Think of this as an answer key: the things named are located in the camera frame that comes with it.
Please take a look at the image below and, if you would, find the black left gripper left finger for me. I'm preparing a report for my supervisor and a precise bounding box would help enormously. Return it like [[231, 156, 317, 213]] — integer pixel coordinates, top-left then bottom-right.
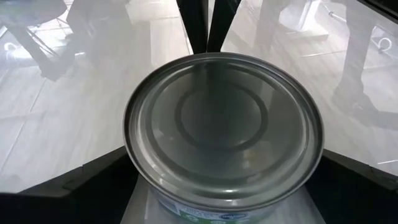
[[0, 145, 140, 224]]

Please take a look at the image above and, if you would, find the silver-lidded green tuna can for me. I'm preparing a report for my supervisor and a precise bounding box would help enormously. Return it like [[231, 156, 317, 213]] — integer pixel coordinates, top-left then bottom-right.
[[123, 52, 326, 224]]

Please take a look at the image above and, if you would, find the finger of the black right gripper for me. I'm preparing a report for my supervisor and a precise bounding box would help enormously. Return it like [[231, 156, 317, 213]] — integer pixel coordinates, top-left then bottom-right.
[[175, 0, 209, 54], [206, 0, 242, 53]]

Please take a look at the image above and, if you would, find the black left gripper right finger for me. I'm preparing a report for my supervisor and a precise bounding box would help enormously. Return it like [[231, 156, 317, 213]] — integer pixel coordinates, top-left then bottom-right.
[[306, 148, 398, 224]]

